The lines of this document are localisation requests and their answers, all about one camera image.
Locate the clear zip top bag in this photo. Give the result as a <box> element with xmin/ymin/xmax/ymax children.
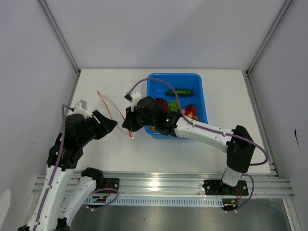
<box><xmin>96</xmin><ymin>90</ymin><xmax>134</xmax><ymax>140</ymax></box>

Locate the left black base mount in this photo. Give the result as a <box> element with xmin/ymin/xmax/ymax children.
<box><xmin>81</xmin><ymin>167</ymin><xmax>120</xmax><ymax>194</ymax></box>

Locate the white slotted cable duct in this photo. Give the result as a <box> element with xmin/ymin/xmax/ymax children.
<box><xmin>85</xmin><ymin>196</ymin><xmax>224</xmax><ymax>207</ymax></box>

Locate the blue plastic bin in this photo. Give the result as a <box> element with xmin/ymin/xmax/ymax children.
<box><xmin>144</xmin><ymin>73</ymin><xmax>209</xmax><ymax>140</ymax></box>

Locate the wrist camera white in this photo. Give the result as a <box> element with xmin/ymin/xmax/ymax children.
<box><xmin>73</xmin><ymin>100</ymin><xmax>91</xmax><ymax>119</ymax></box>
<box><xmin>124</xmin><ymin>91</ymin><xmax>142</xmax><ymax>108</ymax></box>

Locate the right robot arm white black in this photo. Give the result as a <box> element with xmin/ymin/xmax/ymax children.
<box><xmin>122</xmin><ymin>92</ymin><xmax>255</xmax><ymax>194</ymax></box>

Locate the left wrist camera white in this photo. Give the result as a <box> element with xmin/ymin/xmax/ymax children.
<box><xmin>73</xmin><ymin>100</ymin><xmax>91</xmax><ymax>119</ymax></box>

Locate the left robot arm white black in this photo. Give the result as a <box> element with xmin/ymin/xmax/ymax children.
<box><xmin>19</xmin><ymin>108</ymin><xmax>117</xmax><ymax>231</ymax></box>

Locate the aluminium mounting rail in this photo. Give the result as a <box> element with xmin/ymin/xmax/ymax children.
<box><xmin>32</xmin><ymin>171</ymin><xmax>295</xmax><ymax>199</ymax></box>

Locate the right aluminium frame post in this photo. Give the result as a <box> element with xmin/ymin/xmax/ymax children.
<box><xmin>245</xmin><ymin>0</ymin><xmax>295</xmax><ymax>75</ymax></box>

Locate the green cucumber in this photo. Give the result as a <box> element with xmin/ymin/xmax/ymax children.
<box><xmin>165</xmin><ymin>89</ymin><xmax>194</xmax><ymax>97</ymax></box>

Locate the green grape bunch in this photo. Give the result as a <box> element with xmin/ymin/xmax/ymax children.
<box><xmin>167</xmin><ymin>100</ymin><xmax>179</xmax><ymax>112</ymax></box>

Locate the left aluminium frame post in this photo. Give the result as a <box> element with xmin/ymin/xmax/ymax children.
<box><xmin>36</xmin><ymin>0</ymin><xmax>81</xmax><ymax>75</ymax></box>

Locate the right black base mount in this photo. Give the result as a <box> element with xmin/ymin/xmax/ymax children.
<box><xmin>202</xmin><ymin>180</ymin><xmax>249</xmax><ymax>196</ymax></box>

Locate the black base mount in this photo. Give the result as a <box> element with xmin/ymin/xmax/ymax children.
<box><xmin>202</xmin><ymin>180</ymin><xmax>249</xmax><ymax>196</ymax></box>
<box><xmin>81</xmin><ymin>167</ymin><xmax>120</xmax><ymax>194</ymax></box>

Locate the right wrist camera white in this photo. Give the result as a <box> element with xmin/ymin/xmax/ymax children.
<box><xmin>124</xmin><ymin>91</ymin><xmax>142</xmax><ymax>108</ymax></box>

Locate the aluminium frame post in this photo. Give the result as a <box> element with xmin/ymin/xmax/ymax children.
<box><xmin>36</xmin><ymin>0</ymin><xmax>81</xmax><ymax>75</ymax></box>
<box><xmin>245</xmin><ymin>0</ymin><xmax>295</xmax><ymax>75</ymax></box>

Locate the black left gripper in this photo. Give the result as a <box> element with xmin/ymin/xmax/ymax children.
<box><xmin>78</xmin><ymin>109</ymin><xmax>118</xmax><ymax>146</ymax></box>

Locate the red lychee bunch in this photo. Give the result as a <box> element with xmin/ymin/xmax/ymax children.
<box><xmin>182</xmin><ymin>103</ymin><xmax>198</xmax><ymax>121</ymax></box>

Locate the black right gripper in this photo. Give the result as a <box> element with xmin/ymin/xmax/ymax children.
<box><xmin>122</xmin><ymin>105</ymin><xmax>156</xmax><ymax>133</ymax></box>

